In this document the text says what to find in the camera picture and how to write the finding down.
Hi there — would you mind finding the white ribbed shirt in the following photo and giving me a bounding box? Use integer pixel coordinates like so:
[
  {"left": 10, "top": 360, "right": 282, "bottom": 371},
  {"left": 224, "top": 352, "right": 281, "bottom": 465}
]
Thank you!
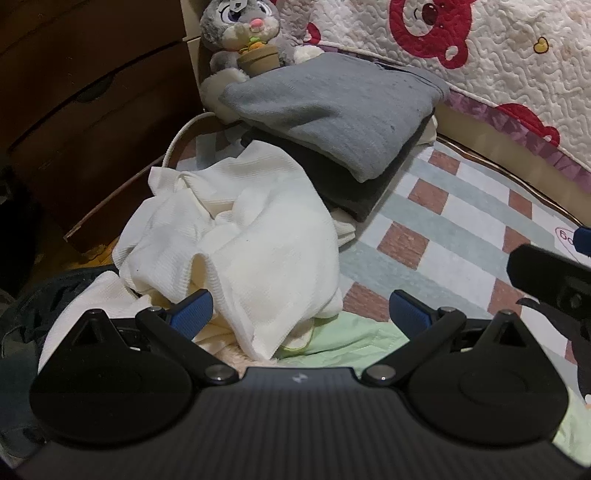
[{"left": 39, "top": 141, "right": 345, "bottom": 370}]

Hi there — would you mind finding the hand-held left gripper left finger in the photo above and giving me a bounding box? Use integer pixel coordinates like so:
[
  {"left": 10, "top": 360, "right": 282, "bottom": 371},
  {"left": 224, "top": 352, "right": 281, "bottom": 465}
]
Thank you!
[{"left": 69, "top": 290, "right": 240, "bottom": 386}]

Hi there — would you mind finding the brown wooden dresser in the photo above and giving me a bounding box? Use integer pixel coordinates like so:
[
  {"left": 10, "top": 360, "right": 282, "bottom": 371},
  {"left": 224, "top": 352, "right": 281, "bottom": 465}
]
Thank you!
[{"left": 0, "top": 0, "right": 208, "bottom": 254}]

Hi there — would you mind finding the beige bed base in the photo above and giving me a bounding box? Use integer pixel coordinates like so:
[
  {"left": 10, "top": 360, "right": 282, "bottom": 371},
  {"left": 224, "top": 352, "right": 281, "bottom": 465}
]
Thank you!
[{"left": 436, "top": 102, "right": 591, "bottom": 217}]

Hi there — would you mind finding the light green shirt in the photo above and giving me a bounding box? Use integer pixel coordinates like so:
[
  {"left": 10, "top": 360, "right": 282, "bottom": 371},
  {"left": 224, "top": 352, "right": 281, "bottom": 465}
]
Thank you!
[{"left": 272, "top": 311, "right": 591, "bottom": 467}]

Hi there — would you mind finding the dark grey folded garment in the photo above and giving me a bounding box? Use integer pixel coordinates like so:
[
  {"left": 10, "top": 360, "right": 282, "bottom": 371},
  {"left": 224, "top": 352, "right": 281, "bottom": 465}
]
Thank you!
[{"left": 240, "top": 115, "right": 437, "bottom": 222}]

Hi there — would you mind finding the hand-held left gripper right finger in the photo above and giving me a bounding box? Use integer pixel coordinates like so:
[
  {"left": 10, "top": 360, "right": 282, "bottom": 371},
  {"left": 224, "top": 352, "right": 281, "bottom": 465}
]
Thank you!
[{"left": 361, "top": 290, "right": 532, "bottom": 386}]

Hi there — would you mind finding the grey bunny plush toy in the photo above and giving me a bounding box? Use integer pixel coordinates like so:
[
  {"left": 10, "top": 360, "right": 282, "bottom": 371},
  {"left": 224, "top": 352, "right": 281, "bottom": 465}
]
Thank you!
[{"left": 198, "top": 0, "right": 326, "bottom": 121}]

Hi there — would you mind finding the bear print quilt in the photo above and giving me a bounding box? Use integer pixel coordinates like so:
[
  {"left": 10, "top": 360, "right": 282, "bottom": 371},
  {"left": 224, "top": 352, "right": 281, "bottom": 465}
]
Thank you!
[{"left": 295, "top": 0, "right": 591, "bottom": 176}]

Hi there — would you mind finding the checked floor mat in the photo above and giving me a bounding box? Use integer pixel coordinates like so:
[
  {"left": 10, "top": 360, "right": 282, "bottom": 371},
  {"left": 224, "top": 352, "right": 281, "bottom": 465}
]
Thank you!
[{"left": 173, "top": 120, "right": 591, "bottom": 398}]

